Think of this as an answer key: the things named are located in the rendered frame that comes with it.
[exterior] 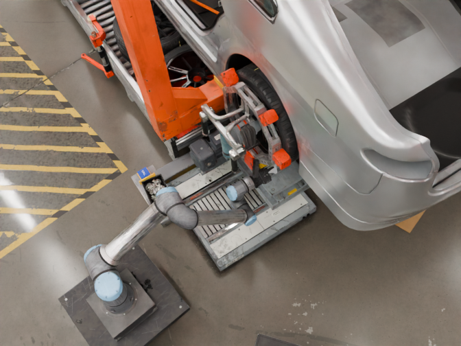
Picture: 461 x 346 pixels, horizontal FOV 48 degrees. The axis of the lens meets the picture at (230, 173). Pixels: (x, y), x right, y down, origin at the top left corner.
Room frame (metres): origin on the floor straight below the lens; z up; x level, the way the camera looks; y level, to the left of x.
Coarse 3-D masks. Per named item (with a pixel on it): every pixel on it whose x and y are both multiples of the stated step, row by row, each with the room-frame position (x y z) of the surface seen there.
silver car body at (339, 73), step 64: (192, 0) 3.09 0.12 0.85; (256, 0) 1.99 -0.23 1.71; (320, 0) 1.81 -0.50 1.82; (384, 0) 2.61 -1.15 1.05; (448, 0) 2.54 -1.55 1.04; (256, 64) 1.94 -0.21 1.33; (320, 64) 1.55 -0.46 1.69; (384, 64) 2.12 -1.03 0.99; (448, 64) 2.11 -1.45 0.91; (320, 128) 1.44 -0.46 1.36; (384, 128) 1.20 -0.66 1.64; (448, 128) 1.67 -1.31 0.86; (320, 192) 1.37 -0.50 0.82; (384, 192) 1.08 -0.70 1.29; (448, 192) 1.10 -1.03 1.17
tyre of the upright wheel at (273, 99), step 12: (240, 72) 2.09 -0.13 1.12; (252, 72) 2.03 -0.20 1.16; (252, 84) 1.95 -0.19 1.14; (264, 84) 1.92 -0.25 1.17; (264, 96) 1.85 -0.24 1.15; (276, 96) 1.84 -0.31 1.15; (276, 108) 1.77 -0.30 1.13; (288, 120) 1.72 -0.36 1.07; (288, 132) 1.67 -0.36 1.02; (288, 144) 1.64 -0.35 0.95
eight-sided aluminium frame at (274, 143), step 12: (240, 84) 1.99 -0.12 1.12; (228, 96) 2.09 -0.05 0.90; (240, 96) 1.93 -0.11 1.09; (252, 96) 1.89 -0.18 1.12; (228, 108) 2.09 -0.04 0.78; (252, 108) 1.80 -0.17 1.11; (264, 108) 1.79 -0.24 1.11; (264, 132) 1.71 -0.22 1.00; (276, 132) 1.70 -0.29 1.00; (276, 144) 1.65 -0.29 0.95; (264, 156) 1.79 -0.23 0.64
